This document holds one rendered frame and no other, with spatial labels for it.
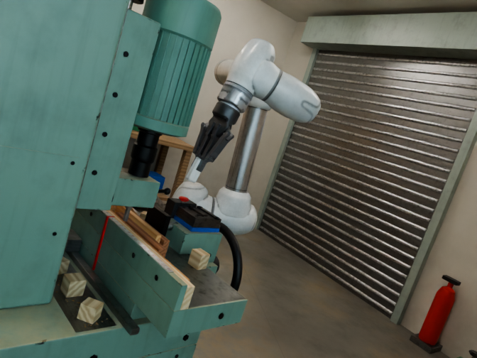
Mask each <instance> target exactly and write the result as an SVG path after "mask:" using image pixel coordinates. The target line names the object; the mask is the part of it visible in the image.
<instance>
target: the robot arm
mask: <svg viewBox="0 0 477 358"><path fill-rule="evenodd" d="M274 61H275V49H274V47H273V45H272V44H270V43H269V42H268V41H266V40H263V39H260V38H253V39H251V40H250V41H249V42H247V44H245V46H244V47H243V48H242V49H241V50H240V52H239V53H238V55H237V56H236V57H235V59H234V60H232V59H224V60H221V61H220V62H218V63H217V64H216V67H215V69H214V76H215V79H216V81H217V82H218V83H219V84H220V85H223V87H222V89H221V91H220V93H219V94H218V96H217V99H218V102H217V103H216V105H215V107H214V109H213V111H212V114H213V117H212V118H211V119H210V120H209V122H207V123H204V122H202V123H201V129H200V132H199V136H198V137H197V141H196V144H195V146H194V149H193V153H194V154H195V159H194V161H193V163H192V165H191V168H190V170H189V172H188V174H187V175H186V177H185V179H187V180H189V181H191V182H183V183H182V184H181V185H180V186H179V187H178V188H177V190H176V191H175V193H174V194H173V196H172V198H177V199H179V196H184V197H187V198H188V199H189V200H191V201H193V202H194V203H195V204H197V206H201V207H203V208H204V209H206V210H208V211H209V212H211V213H212V214H214V215H216V216H217V217H219V218H220V219H221V222H222V223H223V224H225V225H226V226H227V227H228V228H229V229H230V230H231V231H232V232H233V233H234V235H241V234H247V233H249V232H251V231H252V230H253V229H254V227H255V225H256V222H257V217H258V215H257V212H256V209H255V207H254V206H253V205H251V196H250V195H249V193H248V191H247V189H248V184H249V180H250V177H251V173H252V170H253V164H254V161H255V158H256V153H257V150H258V146H259V143H260V139H261V135H262V132H263V127H264V123H265V118H266V116H267V111H270V110H271V109H273V110H274V111H275V112H277V113H279V114H280V115H282V116H284V117H286V118H289V119H291V120H293V121H296V122H300V123H307V122H310V121H312V120H313V119H314V118H315V117H316V115H317V114H318V112H319V110H320V108H321V103H320V99H319V97H318V96H317V94H316V93H315V92H314V90H313V89H311V88H310V87H308V86H307V85H306V84H305V83H303V82H301V81H300V80H298V79H297V78H295V77H293V76H292V75H289V74H287V73H286V72H283V71H282V70H280V69H279V68H278V67H277V66H276V65H275V64H274ZM240 113H243V117H242V120H241V125H240V129H239V132H238V137H237V140H236V145H235V149H234V154H233V157H232V160H231V166H230V169H229V174H228V178H227V181H226V186H224V187H222V188H221V189H220V190H219V191H218V193H217V195H216V197H212V196H210V195H208V190H207V189H206V188H205V187H204V186H203V185H202V184H200V183H196V180H197V179H198V177H199V174H200V173H201V172H202V171H203V169H204V167H205V165H206V164H207V163H208V162H212V163H213V162H214V161H215V159H216V158H217V157H218V155H219V154H220V153H221V152H222V150H223V149H224V147H225V146H226V145H227V143H228V142H230V140H232V139H233V138H234V135H233V134H232V133H231V127H232V125H234V124H236V122H237V120H238V119H239V117H240ZM197 206H196V207H197Z"/></svg>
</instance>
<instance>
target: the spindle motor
mask: <svg viewBox="0 0 477 358"><path fill-rule="evenodd" d="M142 15H143V16H146V17H148V18H150V19H152V20H154V21H156V22H158V23H160V24H161V27H160V31H159V34H158V39H157V41H156V44H155V49H154V52H153V57H152V60H151V62H150V67H149V70H148V75H147V78H146V82H145V85H144V88H143V93H142V96H141V100H140V103H139V106H138V111H137V114H136V118H135V121H134V126H137V127H139V128H142V129H145V130H148V131H152V132H155V133H158V134H163V135H166V136H173V137H187V132H188V130H189V127H190V122H191V120H192V115H193V113H194V108H195V106H196V103H197V99H198V96H199V92H200V89H201V86H202V82H203V79H204V75H205V72H206V70H207V66H208V63H209V59H210V55H211V52H212V49H213V46H214V42H215V39H216V35H217V32H218V30H219V25H220V23H221V12H220V10H219V9H218V8H217V7H216V6H215V5H213V3H211V2H209V1H207V0H146V2H145V6H144V9H143V13H142Z"/></svg>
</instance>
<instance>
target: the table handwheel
mask: <svg viewBox="0 0 477 358"><path fill-rule="evenodd" d="M219 232H221V233H222V234H223V235H224V237H225V238H226V240H227V242H228V243H229V246H230V248H231V253H232V256H233V263H234V270H233V276H232V280H231V285H230V286H231V287H232V288H234V289H235V290H236V291H238V290H239V286H240V284H241V278H242V272H243V261H242V255H241V250H240V246H239V243H238V241H237V239H236V237H235V235H234V233H233V232H232V231H231V230H230V229H229V228H228V227H227V226H226V225H225V224H223V223H222V222H221V223H220V229H219ZM213 263H214V264H216V265H217V266H218V267H217V270H216V272H217V271H218V270H219V260H218V258H217V257H215V260H214V262H213Z"/></svg>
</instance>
